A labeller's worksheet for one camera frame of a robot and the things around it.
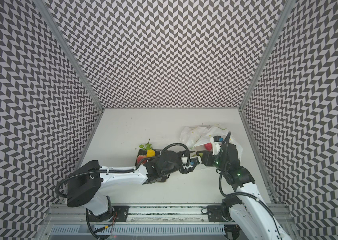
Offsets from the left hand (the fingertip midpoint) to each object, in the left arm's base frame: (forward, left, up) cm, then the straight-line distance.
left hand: (195, 155), depth 75 cm
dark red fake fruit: (+13, -11, -14) cm, 22 cm away
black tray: (+9, +31, -13) cm, 34 cm away
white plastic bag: (+14, -2, -4) cm, 15 cm away
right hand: (-1, -3, -2) cm, 3 cm away
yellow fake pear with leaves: (+8, +26, -11) cm, 29 cm away
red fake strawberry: (+5, +31, -13) cm, 34 cm away
